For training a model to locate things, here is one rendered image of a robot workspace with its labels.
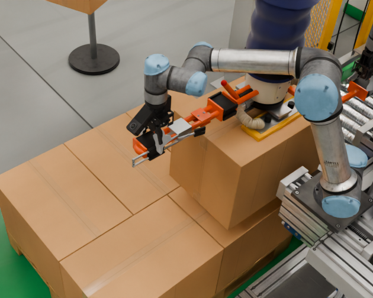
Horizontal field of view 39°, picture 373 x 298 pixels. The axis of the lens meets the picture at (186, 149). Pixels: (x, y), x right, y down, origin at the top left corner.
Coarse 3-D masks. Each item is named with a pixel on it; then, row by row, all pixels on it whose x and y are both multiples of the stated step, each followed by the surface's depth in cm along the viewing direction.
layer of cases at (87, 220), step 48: (192, 96) 307; (96, 144) 274; (0, 192) 252; (48, 192) 250; (96, 192) 252; (144, 192) 254; (48, 240) 231; (96, 240) 233; (144, 240) 234; (192, 240) 236; (240, 240) 242; (96, 288) 216; (144, 288) 218; (192, 288) 236
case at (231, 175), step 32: (288, 96) 229; (224, 128) 211; (288, 128) 214; (192, 160) 223; (224, 160) 204; (256, 160) 202; (288, 160) 224; (192, 192) 235; (224, 192) 214; (256, 192) 221; (224, 224) 225
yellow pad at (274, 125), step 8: (288, 104) 218; (264, 112) 217; (296, 112) 218; (264, 120) 213; (272, 120) 213; (280, 120) 214; (288, 120) 215; (248, 128) 210; (264, 128) 210; (272, 128) 211; (280, 128) 213; (256, 136) 207; (264, 136) 208
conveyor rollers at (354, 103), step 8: (344, 80) 327; (344, 88) 325; (344, 104) 310; (352, 104) 314; (360, 104) 312; (368, 104) 317; (344, 112) 310; (352, 112) 306; (368, 112) 308; (344, 120) 301; (360, 120) 304; (368, 120) 301; (344, 128) 295; (352, 128) 299; (344, 136) 294; (352, 136) 291
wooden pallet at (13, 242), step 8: (8, 232) 281; (288, 240) 294; (16, 248) 284; (280, 248) 292; (264, 256) 280; (272, 256) 292; (32, 264) 270; (256, 264) 290; (264, 264) 291; (248, 272) 287; (256, 272) 288; (240, 280) 283; (224, 288) 266; (232, 288) 279; (56, 296) 259; (216, 296) 265; (224, 296) 275
